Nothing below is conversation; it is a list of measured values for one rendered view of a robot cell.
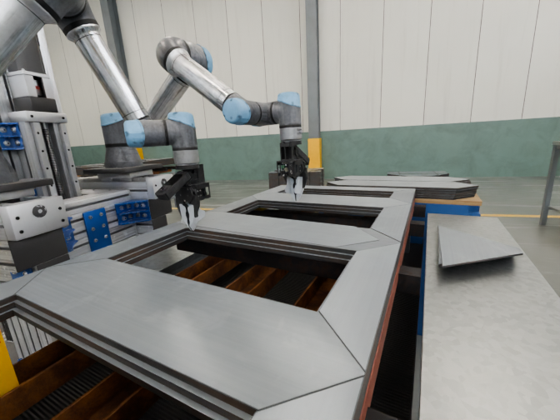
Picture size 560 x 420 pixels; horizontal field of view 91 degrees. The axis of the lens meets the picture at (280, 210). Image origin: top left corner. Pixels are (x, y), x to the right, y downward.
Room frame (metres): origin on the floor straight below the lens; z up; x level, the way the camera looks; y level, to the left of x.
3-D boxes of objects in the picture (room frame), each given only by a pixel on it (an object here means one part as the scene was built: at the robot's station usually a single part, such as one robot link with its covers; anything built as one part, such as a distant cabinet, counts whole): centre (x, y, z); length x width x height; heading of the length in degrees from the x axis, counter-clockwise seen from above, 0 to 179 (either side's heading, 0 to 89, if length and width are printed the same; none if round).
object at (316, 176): (5.53, -0.39, 0.26); 1.20 x 0.80 x 0.53; 75
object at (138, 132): (0.85, 0.38, 1.15); 0.11 x 0.11 x 0.08; 24
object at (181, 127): (0.88, 0.29, 1.15); 0.09 x 0.08 x 0.11; 114
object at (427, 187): (1.61, -0.68, 0.82); 0.80 x 0.40 x 0.06; 61
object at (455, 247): (0.78, -0.59, 0.77); 0.45 x 0.20 x 0.04; 151
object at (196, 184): (0.89, 0.28, 1.00); 0.09 x 0.08 x 0.12; 151
